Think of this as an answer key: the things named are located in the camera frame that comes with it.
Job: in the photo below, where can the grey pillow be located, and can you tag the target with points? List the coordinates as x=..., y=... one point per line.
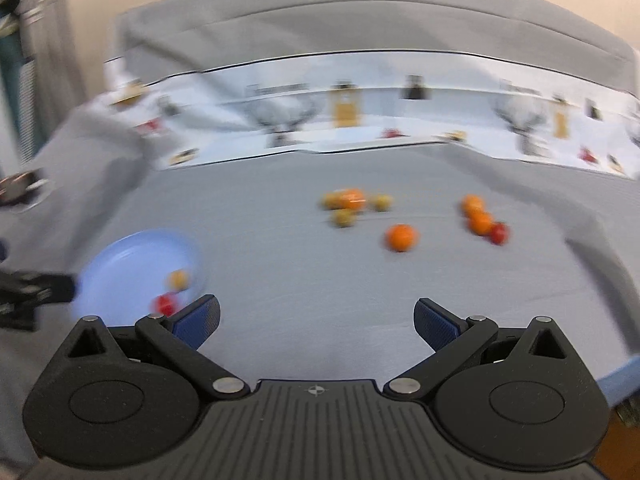
x=350, y=10

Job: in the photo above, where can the small red fruit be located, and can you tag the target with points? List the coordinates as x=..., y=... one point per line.
x=166, y=304
x=500, y=233

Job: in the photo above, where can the grey curtain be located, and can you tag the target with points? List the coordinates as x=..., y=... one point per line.
x=57, y=60

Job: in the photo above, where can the blue mattress sheet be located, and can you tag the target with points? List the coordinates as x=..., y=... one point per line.
x=625, y=385

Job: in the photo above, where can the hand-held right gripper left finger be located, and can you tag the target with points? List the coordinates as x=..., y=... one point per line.
x=195, y=321

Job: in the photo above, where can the grey bed cover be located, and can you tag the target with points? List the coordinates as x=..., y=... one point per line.
x=280, y=270

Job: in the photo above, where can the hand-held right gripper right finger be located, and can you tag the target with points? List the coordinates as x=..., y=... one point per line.
x=440, y=326

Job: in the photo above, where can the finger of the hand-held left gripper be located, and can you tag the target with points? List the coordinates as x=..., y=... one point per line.
x=55, y=289

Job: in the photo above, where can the blue plate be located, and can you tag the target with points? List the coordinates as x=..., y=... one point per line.
x=130, y=265

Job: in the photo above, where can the white printed blanket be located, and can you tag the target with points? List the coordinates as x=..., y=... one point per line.
x=380, y=105

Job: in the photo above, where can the teal curtain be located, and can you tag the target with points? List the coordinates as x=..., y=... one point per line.
x=15, y=85

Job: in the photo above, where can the large orange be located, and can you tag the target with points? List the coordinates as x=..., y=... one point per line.
x=401, y=238

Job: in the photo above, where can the black smartphone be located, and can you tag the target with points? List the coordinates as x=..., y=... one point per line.
x=20, y=187

